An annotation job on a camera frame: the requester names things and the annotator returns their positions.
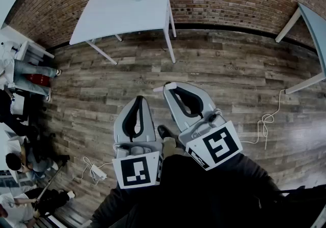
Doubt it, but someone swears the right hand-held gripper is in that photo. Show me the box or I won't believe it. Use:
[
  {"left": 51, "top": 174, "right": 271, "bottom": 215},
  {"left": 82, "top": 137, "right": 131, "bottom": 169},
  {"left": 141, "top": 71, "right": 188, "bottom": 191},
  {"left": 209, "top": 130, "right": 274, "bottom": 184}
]
[{"left": 162, "top": 81, "right": 243, "bottom": 171}]

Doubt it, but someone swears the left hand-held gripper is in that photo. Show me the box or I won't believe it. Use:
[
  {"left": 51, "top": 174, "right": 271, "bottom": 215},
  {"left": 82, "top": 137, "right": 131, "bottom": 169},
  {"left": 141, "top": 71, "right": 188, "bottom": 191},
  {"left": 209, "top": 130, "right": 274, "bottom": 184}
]
[{"left": 112, "top": 95, "right": 164, "bottom": 189}]

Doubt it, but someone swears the person's left forearm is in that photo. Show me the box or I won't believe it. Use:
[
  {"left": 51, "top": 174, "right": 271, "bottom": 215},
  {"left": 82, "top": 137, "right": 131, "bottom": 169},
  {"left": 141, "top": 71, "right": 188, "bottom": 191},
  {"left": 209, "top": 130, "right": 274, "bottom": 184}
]
[{"left": 90, "top": 183, "right": 130, "bottom": 228}]

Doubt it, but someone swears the person's right forearm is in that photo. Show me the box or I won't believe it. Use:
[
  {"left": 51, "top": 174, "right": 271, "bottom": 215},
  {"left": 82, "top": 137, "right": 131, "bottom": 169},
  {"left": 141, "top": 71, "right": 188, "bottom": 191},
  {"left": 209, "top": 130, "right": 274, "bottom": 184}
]
[{"left": 229, "top": 152, "right": 286, "bottom": 204}]

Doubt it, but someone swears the person's black shoe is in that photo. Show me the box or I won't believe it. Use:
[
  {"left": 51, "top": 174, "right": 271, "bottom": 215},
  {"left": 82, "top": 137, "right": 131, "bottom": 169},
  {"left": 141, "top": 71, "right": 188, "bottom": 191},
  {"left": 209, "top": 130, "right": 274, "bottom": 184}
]
[{"left": 157, "top": 124, "right": 177, "bottom": 142}]

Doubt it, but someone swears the person's khaki trouser leg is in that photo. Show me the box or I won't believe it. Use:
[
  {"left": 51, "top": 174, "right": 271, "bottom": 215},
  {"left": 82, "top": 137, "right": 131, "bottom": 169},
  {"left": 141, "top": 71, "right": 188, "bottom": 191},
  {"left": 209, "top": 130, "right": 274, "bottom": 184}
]
[{"left": 162, "top": 137, "right": 184, "bottom": 158}]

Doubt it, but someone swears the white power strip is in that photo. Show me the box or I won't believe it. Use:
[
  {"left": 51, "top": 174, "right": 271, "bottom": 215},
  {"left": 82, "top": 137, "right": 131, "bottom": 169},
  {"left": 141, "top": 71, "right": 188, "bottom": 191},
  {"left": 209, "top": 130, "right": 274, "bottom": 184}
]
[{"left": 90, "top": 164, "right": 108, "bottom": 181}]

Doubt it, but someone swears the person's dark clothing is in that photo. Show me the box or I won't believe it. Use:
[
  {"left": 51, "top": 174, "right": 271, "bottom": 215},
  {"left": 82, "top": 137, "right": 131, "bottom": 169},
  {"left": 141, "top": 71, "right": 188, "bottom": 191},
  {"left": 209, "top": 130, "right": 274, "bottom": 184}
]
[{"left": 109, "top": 154, "right": 326, "bottom": 228}]

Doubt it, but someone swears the white square table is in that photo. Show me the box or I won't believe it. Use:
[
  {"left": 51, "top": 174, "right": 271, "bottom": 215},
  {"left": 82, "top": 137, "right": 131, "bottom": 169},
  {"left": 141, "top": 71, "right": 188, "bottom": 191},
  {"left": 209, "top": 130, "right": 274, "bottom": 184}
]
[{"left": 69, "top": 0, "right": 177, "bottom": 66}]

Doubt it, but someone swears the red box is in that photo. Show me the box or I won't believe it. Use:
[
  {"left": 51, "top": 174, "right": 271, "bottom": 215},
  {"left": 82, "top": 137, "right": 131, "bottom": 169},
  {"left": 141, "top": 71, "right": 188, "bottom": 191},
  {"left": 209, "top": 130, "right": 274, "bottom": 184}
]
[{"left": 26, "top": 73, "right": 50, "bottom": 86}]

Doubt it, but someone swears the white shelf unit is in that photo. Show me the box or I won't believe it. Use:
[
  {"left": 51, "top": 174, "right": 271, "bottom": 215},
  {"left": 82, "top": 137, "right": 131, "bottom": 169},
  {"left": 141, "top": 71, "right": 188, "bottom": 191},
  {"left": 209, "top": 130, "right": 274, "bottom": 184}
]
[{"left": 0, "top": 25, "right": 56, "bottom": 61}]

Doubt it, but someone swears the white table with grey top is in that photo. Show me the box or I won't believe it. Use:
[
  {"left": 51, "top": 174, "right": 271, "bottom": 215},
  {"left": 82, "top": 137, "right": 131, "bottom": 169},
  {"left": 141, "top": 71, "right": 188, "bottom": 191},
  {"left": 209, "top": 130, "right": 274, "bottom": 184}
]
[{"left": 275, "top": 2, "right": 326, "bottom": 95}]

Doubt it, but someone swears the white power strip cable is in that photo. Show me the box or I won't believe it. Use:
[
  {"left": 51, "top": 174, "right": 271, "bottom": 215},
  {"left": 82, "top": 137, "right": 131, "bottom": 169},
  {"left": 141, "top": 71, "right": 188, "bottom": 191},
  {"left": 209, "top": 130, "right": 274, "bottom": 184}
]
[{"left": 73, "top": 156, "right": 114, "bottom": 186}]

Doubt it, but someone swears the long white floor cable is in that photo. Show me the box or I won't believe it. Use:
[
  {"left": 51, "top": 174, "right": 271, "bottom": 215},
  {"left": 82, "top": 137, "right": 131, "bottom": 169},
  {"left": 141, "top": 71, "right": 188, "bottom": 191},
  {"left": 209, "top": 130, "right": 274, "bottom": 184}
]
[{"left": 239, "top": 89, "right": 287, "bottom": 150}]

